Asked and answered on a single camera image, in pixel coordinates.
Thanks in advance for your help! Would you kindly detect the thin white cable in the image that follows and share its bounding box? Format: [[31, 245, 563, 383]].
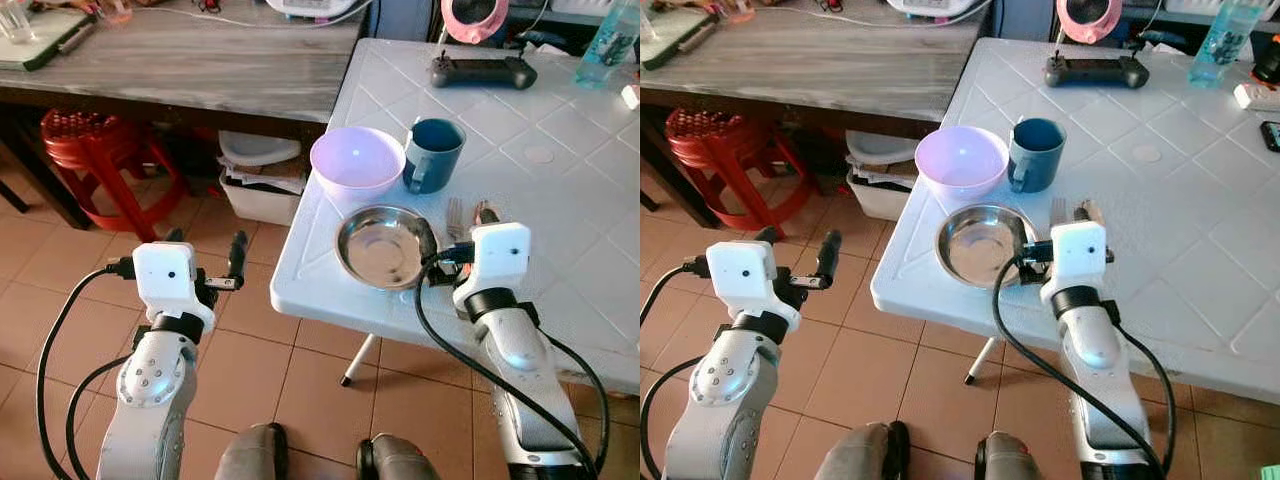
[[750, 4, 993, 31], [130, 4, 373, 32]]

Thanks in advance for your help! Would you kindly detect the grey left robot leg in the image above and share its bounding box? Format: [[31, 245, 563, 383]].
[[814, 420, 912, 480], [214, 422, 292, 480]]

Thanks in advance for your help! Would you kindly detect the white metal table leg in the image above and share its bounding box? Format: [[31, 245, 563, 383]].
[[339, 332, 382, 389], [962, 336, 1005, 387]]

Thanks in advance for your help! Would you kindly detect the white appliance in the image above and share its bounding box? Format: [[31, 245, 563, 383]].
[[886, 0, 986, 21], [264, 0, 363, 22]]

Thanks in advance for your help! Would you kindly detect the stainless steel bowl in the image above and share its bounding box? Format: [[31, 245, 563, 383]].
[[934, 204, 1039, 292], [334, 204, 439, 292]]

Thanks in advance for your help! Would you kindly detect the red plastic stool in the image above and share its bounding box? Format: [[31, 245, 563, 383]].
[[664, 107, 802, 242], [39, 107, 192, 242]]

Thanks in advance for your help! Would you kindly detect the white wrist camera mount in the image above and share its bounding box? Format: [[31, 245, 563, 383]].
[[1040, 221, 1111, 307], [131, 241, 217, 332], [705, 240, 802, 332], [453, 222, 532, 312]]

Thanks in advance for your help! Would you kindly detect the grey robot leg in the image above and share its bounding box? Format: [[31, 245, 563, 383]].
[[974, 431, 1047, 480], [214, 422, 292, 480], [356, 431, 442, 480], [814, 420, 912, 480]]

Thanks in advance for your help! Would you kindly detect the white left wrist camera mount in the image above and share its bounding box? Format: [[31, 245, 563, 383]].
[[131, 241, 217, 332], [705, 240, 802, 332]]

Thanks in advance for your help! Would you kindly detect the pink plastic bowl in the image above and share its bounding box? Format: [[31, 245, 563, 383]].
[[914, 125, 1012, 202], [309, 126, 407, 202]]

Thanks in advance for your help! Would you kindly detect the blue plastic cup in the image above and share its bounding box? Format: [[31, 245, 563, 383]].
[[402, 117, 468, 195], [1006, 117, 1068, 195]]

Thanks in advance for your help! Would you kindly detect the grey right robot leg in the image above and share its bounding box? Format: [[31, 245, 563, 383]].
[[356, 431, 442, 480], [974, 431, 1047, 480]]

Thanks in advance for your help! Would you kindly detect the dark green tray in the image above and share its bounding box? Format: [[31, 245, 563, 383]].
[[640, 8, 719, 71], [0, 9, 98, 74]]

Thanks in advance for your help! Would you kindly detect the white storage box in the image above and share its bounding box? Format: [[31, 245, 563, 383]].
[[844, 129, 922, 222], [217, 129, 307, 227]]

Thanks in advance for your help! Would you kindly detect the clear blue water bottle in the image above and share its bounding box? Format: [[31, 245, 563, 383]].
[[1187, 0, 1264, 90], [574, 0, 641, 90]]

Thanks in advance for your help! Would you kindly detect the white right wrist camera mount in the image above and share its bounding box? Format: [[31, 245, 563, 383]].
[[453, 222, 532, 312], [1040, 221, 1111, 307]]

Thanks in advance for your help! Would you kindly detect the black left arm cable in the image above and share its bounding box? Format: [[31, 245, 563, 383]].
[[640, 257, 711, 480], [35, 257, 137, 480]]

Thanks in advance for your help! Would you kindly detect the clear drinking glass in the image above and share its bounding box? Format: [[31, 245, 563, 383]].
[[0, 0, 37, 43]]

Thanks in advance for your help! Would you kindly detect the black remote controller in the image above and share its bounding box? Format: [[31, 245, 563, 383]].
[[429, 49, 539, 92], [1044, 49, 1152, 92]]

